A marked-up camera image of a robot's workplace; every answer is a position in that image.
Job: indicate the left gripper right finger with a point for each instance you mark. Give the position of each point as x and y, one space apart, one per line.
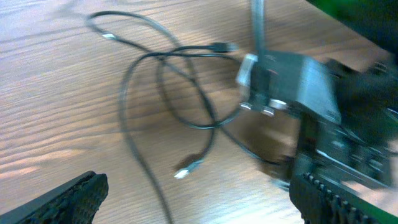
321 201

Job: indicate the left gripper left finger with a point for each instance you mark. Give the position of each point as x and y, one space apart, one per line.
75 201

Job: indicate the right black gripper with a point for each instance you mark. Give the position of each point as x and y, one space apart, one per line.
359 148

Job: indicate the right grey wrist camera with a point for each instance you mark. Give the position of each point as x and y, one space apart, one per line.
296 83

